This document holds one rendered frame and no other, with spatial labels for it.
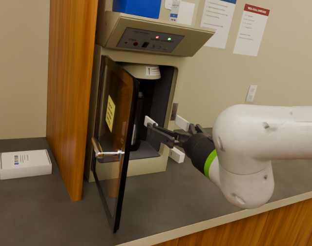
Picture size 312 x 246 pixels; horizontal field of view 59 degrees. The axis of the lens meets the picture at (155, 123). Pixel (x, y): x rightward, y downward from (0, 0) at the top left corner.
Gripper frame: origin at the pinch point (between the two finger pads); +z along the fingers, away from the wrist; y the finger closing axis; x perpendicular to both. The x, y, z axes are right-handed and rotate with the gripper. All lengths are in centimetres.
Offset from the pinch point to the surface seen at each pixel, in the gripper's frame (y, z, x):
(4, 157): 43, 30, 24
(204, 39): -12.4, 4.4, -25.7
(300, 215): -75, -13, 44
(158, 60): -2.5, 13.4, -16.8
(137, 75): 3.5, 15.7, -10.6
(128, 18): 15.2, 2.0, -28.3
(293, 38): -129, 57, -32
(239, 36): -80, 57, -28
